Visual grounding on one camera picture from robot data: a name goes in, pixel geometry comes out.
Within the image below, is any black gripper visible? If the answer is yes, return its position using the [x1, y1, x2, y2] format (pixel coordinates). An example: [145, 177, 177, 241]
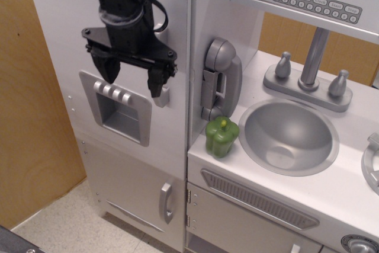
[82, 16, 177, 98]

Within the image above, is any silver fridge handle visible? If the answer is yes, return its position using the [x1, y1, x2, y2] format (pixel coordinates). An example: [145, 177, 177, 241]
[153, 28, 169, 108]

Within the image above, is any white fridge door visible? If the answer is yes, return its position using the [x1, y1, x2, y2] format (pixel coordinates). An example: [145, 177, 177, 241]
[33, 0, 188, 181]

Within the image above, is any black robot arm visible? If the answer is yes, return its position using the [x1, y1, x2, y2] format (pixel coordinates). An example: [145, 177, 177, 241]
[82, 0, 177, 98]

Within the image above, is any silver ice dispenser panel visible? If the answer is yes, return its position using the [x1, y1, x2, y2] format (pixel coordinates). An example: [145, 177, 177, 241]
[79, 71, 152, 147]

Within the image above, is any green toy bell pepper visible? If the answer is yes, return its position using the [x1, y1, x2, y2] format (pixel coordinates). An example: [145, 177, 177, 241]
[205, 116, 239, 158]

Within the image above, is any white lower freezer door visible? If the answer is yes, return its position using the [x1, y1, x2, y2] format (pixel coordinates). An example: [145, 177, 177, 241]
[77, 139, 185, 252]

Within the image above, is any silver round sink bowl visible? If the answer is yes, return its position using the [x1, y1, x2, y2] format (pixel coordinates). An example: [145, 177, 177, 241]
[239, 99, 339, 177]

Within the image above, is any silver toy faucet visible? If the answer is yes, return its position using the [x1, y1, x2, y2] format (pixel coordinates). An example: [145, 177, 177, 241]
[264, 27, 352, 113]

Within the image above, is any black case corner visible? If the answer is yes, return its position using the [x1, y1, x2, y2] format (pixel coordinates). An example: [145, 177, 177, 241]
[1, 226, 44, 253]

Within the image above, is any silver vent grille panel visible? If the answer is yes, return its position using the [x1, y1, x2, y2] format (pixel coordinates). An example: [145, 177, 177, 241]
[201, 169, 319, 230]

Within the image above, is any silver oven knob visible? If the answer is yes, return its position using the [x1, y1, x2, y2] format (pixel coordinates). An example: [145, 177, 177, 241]
[341, 235, 378, 253]

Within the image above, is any black cable loop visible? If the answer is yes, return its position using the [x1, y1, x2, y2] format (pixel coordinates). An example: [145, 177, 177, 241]
[150, 0, 169, 33]

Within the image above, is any silver toy wall phone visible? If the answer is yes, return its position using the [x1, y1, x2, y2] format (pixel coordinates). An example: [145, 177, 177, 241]
[201, 38, 242, 121]

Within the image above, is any silver lower freezer handle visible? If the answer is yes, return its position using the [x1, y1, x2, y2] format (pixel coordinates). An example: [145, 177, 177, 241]
[159, 182, 173, 224]

